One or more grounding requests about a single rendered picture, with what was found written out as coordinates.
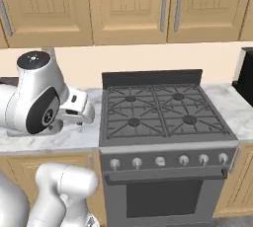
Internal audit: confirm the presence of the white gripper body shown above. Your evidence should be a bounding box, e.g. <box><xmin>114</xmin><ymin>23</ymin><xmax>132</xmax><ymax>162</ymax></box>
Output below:
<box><xmin>57</xmin><ymin>100</ymin><xmax>96</xmax><ymax>126</ymax></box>

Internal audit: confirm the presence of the silver stove knob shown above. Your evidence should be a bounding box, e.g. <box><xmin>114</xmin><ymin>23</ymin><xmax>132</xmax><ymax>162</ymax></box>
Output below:
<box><xmin>109</xmin><ymin>158</ymin><xmax>121</xmax><ymax>171</ymax></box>
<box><xmin>217</xmin><ymin>152</ymin><xmax>229</xmax><ymax>165</ymax></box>
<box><xmin>131</xmin><ymin>157</ymin><xmax>143</xmax><ymax>170</ymax></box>
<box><xmin>198</xmin><ymin>153</ymin><xmax>210</xmax><ymax>166</ymax></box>
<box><xmin>178</xmin><ymin>154</ymin><xmax>190</xmax><ymax>167</ymax></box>

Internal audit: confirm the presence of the grey stove with oven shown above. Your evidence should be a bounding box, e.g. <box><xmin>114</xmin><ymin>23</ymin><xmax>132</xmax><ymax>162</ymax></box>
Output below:
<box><xmin>98</xmin><ymin>69</ymin><xmax>239</xmax><ymax>227</ymax></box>

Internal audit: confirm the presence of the light wood base cupboard door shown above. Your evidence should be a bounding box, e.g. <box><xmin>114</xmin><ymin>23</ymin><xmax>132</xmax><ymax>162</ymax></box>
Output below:
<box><xmin>212</xmin><ymin>143</ymin><xmax>253</xmax><ymax>219</ymax></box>
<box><xmin>0</xmin><ymin>151</ymin><xmax>108</xmax><ymax>227</ymax></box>

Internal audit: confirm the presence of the grey oven door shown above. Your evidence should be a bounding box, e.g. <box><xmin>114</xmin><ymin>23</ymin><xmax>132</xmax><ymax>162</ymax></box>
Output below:
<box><xmin>103</xmin><ymin>171</ymin><xmax>229</xmax><ymax>227</ymax></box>

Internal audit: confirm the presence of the black appliance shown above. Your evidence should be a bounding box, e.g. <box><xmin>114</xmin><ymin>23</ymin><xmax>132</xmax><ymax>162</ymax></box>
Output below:
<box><xmin>231</xmin><ymin>47</ymin><xmax>253</xmax><ymax>108</ymax></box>

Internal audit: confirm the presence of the dark grey oven door handle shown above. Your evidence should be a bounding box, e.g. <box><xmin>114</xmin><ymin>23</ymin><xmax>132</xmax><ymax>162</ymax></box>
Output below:
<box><xmin>103</xmin><ymin>167</ymin><xmax>229</xmax><ymax>185</ymax></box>

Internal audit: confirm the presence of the light wood wall cupboard door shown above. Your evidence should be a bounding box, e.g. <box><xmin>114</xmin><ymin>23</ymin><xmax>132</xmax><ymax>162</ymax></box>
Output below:
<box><xmin>0</xmin><ymin>0</ymin><xmax>94</xmax><ymax>49</ymax></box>
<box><xmin>239</xmin><ymin>0</ymin><xmax>253</xmax><ymax>42</ymax></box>
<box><xmin>167</xmin><ymin>0</ymin><xmax>253</xmax><ymax>44</ymax></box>
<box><xmin>86</xmin><ymin>0</ymin><xmax>173</xmax><ymax>46</ymax></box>

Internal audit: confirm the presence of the grey cupboard door handle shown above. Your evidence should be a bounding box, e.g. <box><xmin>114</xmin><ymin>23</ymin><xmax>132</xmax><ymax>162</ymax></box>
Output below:
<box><xmin>173</xmin><ymin>0</ymin><xmax>185</xmax><ymax>34</ymax></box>
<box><xmin>159</xmin><ymin>0</ymin><xmax>169</xmax><ymax>34</ymax></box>
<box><xmin>0</xmin><ymin>0</ymin><xmax>14</xmax><ymax>38</ymax></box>

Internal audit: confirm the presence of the grey base cupboard handle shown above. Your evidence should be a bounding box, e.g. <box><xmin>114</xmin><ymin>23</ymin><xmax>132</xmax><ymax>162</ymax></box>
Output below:
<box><xmin>229</xmin><ymin>146</ymin><xmax>241</xmax><ymax>175</ymax></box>

